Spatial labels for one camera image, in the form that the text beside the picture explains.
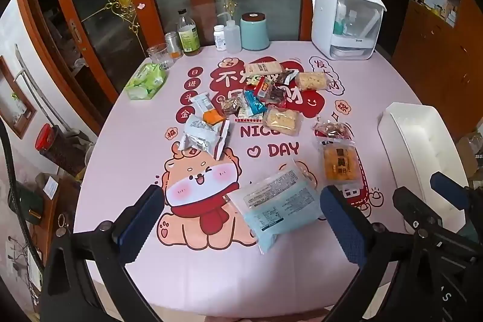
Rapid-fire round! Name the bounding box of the large light blue packet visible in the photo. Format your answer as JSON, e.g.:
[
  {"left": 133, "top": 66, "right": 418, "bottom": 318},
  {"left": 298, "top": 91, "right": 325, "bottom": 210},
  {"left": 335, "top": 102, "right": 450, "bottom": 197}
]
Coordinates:
[{"left": 226, "top": 160, "right": 323, "bottom": 255}]

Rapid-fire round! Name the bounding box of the white orange-corner packet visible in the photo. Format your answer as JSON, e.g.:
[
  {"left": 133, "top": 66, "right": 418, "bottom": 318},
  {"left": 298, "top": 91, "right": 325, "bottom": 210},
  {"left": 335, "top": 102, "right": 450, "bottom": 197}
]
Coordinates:
[{"left": 190, "top": 91, "right": 226, "bottom": 125}]

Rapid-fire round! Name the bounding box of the clear glass cup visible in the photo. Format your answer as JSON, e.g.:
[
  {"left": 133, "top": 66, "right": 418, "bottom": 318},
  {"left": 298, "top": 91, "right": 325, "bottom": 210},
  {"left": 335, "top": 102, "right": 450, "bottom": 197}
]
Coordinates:
[{"left": 146, "top": 43, "right": 170, "bottom": 71}]

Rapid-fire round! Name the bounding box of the green wet wipes pack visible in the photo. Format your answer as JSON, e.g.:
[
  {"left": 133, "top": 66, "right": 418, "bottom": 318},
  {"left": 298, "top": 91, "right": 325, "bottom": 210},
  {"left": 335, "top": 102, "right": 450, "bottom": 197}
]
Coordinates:
[{"left": 124, "top": 62, "right": 167, "bottom": 100}]

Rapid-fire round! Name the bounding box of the blue foil packet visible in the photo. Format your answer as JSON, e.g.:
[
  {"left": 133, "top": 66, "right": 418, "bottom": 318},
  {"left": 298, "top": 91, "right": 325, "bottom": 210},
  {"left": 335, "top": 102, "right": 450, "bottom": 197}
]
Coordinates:
[{"left": 242, "top": 89, "right": 265, "bottom": 117}]

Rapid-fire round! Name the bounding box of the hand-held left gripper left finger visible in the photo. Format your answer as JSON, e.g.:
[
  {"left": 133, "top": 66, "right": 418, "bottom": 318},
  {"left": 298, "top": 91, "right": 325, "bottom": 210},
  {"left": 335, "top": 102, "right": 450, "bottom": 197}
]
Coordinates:
[{"left": 41, "top": 184, "right": 167, "bottom": 322}]

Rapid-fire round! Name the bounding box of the white organizer box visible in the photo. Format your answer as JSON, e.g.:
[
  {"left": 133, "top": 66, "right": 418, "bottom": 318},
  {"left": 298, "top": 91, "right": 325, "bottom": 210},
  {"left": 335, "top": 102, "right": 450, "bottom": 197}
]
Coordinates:
[{"left": 309, "top": 0, "right": 387, "bottom": 60}]

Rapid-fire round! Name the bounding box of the clear-wrapped bread roll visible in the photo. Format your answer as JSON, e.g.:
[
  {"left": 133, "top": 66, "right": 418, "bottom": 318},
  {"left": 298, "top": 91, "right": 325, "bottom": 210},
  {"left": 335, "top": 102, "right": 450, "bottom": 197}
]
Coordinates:
[{"left": 295, "top": 70, "right": 328, "bottom": 91}]

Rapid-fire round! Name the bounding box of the beige cracker packet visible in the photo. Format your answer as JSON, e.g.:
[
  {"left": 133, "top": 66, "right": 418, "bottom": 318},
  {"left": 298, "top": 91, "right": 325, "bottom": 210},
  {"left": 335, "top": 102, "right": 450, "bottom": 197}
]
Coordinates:
[{"left": 245, "top": 61, "right": 284, "bottom": 78}]

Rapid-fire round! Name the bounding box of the red lid jar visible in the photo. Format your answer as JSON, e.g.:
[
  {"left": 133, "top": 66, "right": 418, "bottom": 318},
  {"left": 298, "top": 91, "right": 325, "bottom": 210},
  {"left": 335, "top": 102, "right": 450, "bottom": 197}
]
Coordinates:
[{"left": 36, "top": 123, "right": 85, "bottom": 175}]

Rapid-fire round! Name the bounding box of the white pill bottle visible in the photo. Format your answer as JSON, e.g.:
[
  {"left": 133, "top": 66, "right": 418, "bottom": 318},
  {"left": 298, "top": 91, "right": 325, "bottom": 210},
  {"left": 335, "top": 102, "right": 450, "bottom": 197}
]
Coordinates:
[{"left": 213, "top": 25, "right": 227, "bottom": 51}]

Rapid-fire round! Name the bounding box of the red label clear packet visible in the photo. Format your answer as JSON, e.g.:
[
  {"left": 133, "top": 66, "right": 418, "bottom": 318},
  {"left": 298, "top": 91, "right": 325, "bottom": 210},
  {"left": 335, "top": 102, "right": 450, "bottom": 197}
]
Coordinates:
[{"left": 256, "top": 78, "right": 286, "bottom": 106}]

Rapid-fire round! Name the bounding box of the teal canister brown lid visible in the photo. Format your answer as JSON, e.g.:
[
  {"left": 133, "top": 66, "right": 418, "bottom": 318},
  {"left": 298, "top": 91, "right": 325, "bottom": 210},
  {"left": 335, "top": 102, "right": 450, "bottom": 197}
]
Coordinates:
[{"left": 240, "top": 13, "right": 270, "bottom": 50}]

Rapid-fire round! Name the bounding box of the green label glass bottle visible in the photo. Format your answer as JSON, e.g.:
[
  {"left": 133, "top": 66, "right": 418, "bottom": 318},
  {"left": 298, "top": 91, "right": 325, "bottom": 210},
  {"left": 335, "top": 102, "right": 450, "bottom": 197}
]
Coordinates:
[{"left": 177, "top": 8, "right": 202, "bottom": 56}]

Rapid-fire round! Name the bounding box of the clear plastic bottle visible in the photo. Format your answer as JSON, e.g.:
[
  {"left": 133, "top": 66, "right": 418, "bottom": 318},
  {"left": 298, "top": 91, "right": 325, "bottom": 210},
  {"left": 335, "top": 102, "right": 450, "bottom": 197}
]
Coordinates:
[{"left": 456, "top": 133, "right": 483, "bottom": 172}]

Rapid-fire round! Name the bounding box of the yellow cake clear packet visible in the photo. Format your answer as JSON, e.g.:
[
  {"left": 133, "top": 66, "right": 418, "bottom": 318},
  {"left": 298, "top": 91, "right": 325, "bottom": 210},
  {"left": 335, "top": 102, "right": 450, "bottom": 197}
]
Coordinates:
[{"left": 261, "top": 106, "right": 303, "bottom": 136}]

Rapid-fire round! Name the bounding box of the white grey-print packet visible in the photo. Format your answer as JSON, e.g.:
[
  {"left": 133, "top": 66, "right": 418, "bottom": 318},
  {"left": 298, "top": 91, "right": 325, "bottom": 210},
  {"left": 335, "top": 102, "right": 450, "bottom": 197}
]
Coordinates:
[{"left": 179, "top": 116, "right": 223, "bottom": 154}]

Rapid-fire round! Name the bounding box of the clear brown snack packet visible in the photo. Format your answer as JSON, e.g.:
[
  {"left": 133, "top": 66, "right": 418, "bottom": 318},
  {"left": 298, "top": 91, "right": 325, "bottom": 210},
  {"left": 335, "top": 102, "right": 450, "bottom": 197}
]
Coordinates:
[{"left": 312, "top": 119, "right": 353, "bottom": 140}]

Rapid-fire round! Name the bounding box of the pink printed tablecloth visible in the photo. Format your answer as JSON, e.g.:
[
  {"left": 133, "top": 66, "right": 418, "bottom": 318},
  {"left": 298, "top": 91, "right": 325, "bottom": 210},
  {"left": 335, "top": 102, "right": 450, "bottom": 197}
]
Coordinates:
[{"left": 73, "top": 41, "right": 427, "bottom": 308}]

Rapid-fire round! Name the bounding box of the white squeeze bottle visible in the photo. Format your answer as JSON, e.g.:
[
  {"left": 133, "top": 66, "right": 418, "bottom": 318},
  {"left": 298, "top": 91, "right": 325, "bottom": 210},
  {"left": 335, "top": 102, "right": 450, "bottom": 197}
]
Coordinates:
[{"left": 217, "top": 13, "right": 242, "bottom": 53}]

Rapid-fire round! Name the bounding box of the orange pastry packet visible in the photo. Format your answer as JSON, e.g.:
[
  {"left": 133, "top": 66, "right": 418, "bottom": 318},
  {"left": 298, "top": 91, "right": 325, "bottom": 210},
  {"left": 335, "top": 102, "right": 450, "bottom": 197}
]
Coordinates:
[{"left": 320, "top": 140, "right": 358, "bottom": 184}]

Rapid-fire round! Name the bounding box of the wooden glass sliding door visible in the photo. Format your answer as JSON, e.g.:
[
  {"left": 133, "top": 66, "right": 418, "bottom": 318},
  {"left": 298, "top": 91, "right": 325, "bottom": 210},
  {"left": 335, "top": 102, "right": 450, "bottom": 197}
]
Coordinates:
[{"left": 15, "top": 0, "right": 351, "bottom": 111}]

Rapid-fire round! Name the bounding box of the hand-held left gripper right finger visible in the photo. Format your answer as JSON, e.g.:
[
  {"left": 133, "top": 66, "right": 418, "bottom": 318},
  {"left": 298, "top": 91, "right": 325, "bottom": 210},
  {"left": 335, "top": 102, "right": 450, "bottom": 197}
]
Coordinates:
[{"left": 320, "top": 185, "right": 434, "bottom": 322}]

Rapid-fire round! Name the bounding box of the black cable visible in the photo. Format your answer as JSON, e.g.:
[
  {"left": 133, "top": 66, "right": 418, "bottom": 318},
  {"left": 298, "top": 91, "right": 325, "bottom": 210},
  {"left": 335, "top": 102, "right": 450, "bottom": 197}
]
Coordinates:
[{"left": 0, "top": 118, "right": 50, "bottom": 270}]

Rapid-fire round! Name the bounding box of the clear nut packet red trim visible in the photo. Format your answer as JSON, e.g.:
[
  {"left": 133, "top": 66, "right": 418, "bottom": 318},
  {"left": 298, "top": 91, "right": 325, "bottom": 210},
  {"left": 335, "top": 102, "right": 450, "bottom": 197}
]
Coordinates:
[{"left": 220, "top": 97, "right": 243, "bottom": 116}]

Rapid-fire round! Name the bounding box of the teal bottle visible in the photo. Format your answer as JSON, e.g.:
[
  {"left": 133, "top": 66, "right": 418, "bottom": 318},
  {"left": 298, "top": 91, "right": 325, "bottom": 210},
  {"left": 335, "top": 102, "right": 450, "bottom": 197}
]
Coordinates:
[{"left": 333, "top": 7, "right": 347, "bottom": 36}]

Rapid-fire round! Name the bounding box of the white red-edged packet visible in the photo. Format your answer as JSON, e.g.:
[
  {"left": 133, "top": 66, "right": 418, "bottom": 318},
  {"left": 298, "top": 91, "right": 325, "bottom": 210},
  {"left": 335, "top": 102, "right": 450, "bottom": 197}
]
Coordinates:
[{"left": 213, "top": 118, "right": 232, "bottom": 161}]

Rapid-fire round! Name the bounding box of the dark brown packet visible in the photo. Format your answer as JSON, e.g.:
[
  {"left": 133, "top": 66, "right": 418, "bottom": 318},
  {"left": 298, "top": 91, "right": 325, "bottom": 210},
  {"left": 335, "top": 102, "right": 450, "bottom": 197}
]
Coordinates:
[{"left": 275, "top": 69, "right": 299, "bottom": 86}]

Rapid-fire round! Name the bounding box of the cream white packet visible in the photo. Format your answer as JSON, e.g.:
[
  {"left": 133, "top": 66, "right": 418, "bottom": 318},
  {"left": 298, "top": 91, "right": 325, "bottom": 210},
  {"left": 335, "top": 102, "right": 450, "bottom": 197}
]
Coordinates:
[{"left": 238, "top": 107, "right": 265, "bottom": 121}]

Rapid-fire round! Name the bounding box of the wooden cabinet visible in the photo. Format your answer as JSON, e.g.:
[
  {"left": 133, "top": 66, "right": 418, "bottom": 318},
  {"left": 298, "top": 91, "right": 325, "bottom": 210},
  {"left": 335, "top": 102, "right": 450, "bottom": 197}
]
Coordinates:
[{"left": 392, "top": 0, "right": 483, "bottom": 142}]

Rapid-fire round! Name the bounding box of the long grey stick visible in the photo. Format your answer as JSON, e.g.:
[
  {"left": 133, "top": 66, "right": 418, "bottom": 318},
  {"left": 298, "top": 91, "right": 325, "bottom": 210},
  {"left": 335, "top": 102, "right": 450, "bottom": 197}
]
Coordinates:
[{"left": 15, "top": 45, "right": 70, "bottom": 130}]

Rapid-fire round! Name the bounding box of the white plastic bin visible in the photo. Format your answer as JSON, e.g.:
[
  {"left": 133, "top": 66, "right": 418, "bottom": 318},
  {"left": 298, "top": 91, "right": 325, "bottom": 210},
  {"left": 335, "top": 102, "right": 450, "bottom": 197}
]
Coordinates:
[{"left": 377, "top": 102, "right": 472, "bottom": 228}]

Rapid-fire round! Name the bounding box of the wooden picture frame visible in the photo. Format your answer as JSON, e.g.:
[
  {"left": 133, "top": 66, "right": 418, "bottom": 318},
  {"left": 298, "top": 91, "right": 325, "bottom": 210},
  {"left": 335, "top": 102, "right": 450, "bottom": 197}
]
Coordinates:
[{"left": 0, "top": 56, "right": 38, "bottom": 139}]

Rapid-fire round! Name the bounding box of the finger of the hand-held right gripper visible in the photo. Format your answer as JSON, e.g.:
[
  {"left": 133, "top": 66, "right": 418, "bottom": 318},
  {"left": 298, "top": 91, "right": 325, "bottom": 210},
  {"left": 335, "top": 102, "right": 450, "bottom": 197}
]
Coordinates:
[
  {"left": 392, "top": 187, "right": 483, "bottom": 258},
  {"left": 430, "top": 172, "right": 473, "bottom": 211}
]

